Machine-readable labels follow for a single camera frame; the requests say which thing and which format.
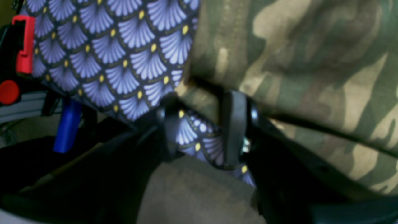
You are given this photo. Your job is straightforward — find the left gripper dark right finger view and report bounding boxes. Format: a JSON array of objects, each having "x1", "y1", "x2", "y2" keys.
[{"x1": 221, "y1": 91, "x2": 397, "y2": 224}]

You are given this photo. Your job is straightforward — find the left gripper dark left finger view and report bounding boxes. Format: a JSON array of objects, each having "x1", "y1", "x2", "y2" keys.
[{"x1": 1, "y1": 106, "x2": 179, "y2": 224}]

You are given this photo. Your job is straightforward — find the camouflage T-shirt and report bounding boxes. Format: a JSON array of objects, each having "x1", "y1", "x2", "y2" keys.
[{"x1": 177, "y1": 0, "x2": 398, "y2": 195}]

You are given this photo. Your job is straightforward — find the blue fan-pattern table cloth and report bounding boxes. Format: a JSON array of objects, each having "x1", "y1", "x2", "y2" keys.
[{"x1": 19, "y1": 0, "x2": 258, "y2": 187}]

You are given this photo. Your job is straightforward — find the red black side clamp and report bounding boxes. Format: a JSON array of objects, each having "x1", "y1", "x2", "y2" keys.
[{"x1": 0, "y1": 15, "x2": 35, "y2": 106}]

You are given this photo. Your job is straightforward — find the blue clamp handle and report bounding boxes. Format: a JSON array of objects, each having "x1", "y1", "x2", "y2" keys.
[{"x1": 53, "y1": 98, "x2": 82, "y2": 154}]

